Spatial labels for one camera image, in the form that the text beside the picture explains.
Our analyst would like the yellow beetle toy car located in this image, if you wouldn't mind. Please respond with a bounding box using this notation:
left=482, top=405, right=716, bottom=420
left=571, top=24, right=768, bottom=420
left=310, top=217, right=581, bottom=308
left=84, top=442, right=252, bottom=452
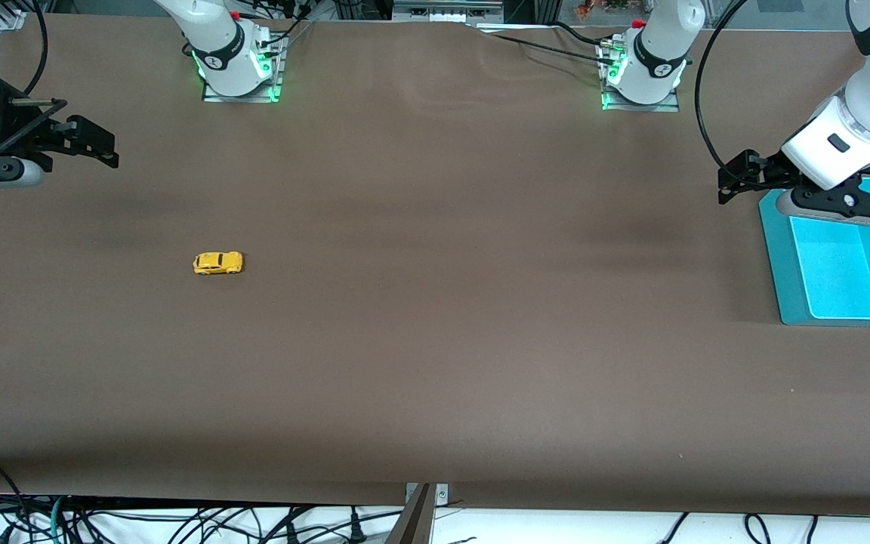
left=193, top=252, right=244, bottom=276

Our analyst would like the teal plastic tray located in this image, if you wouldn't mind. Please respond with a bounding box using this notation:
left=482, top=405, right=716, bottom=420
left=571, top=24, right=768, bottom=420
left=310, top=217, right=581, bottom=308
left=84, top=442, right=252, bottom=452
left=758, top=178, right=870, bottom=327

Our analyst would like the grey background equipment box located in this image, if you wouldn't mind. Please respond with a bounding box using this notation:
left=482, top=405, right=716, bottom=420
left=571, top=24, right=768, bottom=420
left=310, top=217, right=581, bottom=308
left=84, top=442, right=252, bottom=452
left=393, top=0, right=505, bottom=23

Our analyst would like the dark table leg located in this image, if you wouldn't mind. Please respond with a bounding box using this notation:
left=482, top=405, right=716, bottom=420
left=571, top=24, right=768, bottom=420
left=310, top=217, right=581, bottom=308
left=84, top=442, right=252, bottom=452
left=384, top=484, right=436, bottom=544

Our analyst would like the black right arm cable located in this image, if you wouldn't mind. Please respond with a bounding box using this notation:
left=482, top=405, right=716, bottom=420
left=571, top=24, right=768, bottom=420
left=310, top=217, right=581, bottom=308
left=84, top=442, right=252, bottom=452
left=23, top=0, right=49, bottom=96

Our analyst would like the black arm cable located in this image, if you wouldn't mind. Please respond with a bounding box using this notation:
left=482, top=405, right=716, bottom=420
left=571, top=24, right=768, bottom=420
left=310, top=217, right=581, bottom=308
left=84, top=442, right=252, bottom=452
left=694, top=0, right=750, bottom=176
left=23, top=0, right=49, bottom=96

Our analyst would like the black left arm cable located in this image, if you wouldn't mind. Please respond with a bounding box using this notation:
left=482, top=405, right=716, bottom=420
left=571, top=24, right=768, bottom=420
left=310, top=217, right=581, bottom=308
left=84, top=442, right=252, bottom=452
left=694, top=0, right=750, bottom=176

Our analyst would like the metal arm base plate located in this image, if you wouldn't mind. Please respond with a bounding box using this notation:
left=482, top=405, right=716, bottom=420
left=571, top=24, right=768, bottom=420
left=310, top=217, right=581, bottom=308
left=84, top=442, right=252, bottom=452
left=597, top=42, right=681, bottom=113
left=202, top=34, right=285, bottom=104

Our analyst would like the short black base cable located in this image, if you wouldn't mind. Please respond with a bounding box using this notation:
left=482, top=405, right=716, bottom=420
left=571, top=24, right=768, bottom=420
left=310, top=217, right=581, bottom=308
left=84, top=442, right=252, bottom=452
left=548, top=21, right=609, bottom=48

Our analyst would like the black base cable bundle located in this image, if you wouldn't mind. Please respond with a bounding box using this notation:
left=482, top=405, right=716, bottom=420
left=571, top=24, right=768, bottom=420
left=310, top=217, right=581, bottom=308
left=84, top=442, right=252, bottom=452
left=250, top=0, right=316, bottom=55

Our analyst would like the long black base cable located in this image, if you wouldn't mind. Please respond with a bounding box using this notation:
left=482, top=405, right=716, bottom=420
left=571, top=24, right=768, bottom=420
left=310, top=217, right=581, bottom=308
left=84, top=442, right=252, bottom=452
left=473, top=29, right=621, bottom=69

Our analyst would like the silver table bracket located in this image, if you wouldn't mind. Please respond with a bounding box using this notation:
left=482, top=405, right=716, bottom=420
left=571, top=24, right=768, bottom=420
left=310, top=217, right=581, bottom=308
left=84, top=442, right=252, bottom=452
left=405, top=484, right=450, bottom=507

